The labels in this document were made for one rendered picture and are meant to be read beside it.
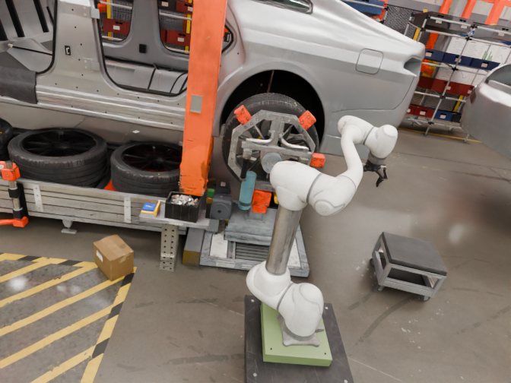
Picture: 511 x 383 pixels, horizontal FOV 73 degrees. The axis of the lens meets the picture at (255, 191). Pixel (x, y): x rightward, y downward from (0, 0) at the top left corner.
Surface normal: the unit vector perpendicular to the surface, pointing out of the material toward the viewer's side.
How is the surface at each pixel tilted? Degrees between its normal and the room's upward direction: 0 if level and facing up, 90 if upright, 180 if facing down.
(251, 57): 90
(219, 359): 0
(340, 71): 90
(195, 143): 90
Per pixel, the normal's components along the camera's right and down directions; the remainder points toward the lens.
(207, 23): 0.02, 0.50
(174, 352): 0.17, -0.85
